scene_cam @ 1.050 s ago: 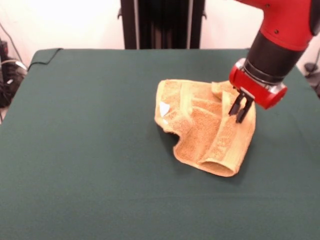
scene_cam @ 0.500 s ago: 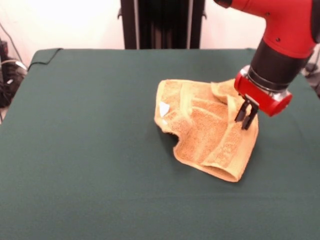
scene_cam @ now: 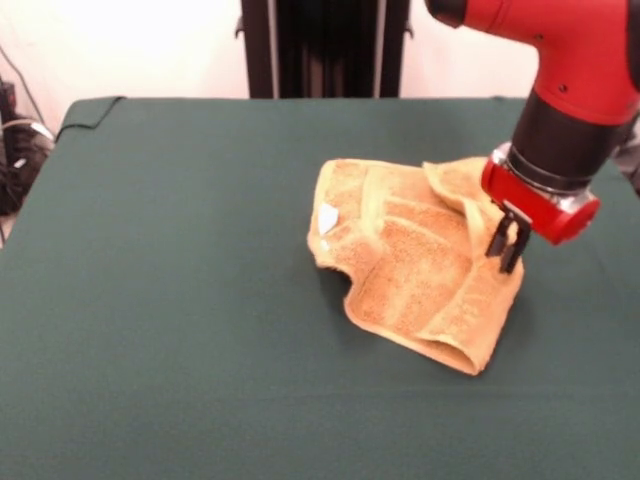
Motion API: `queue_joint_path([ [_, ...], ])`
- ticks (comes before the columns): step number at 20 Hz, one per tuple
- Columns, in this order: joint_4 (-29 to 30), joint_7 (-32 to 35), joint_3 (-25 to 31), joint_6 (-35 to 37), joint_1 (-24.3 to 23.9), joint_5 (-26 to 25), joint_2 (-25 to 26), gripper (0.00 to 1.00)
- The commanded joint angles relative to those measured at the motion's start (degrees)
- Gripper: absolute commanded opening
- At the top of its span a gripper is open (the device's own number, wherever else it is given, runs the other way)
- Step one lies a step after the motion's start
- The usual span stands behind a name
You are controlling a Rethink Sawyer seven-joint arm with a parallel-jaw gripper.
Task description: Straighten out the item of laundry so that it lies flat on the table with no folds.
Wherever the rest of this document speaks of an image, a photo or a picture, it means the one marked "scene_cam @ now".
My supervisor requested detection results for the black and white cable bundle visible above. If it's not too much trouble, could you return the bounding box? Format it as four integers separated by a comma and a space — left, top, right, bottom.
0, 44, 57, 216

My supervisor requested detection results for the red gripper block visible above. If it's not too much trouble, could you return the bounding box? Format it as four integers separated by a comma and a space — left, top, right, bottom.
480, 142, 601, 275

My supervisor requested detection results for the tan terry towel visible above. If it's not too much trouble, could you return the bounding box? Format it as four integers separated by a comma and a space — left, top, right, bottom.
303, 155, 527, 376

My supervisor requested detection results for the dark cable clump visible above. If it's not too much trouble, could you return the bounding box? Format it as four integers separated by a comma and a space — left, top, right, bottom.
610, 134, 640, 197

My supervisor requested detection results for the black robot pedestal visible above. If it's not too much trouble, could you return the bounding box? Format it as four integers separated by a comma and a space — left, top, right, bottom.
234, 0, 416, 100

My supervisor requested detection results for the dark green table cloth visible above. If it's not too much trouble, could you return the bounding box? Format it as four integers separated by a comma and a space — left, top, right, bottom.
0, 96, 640, 480

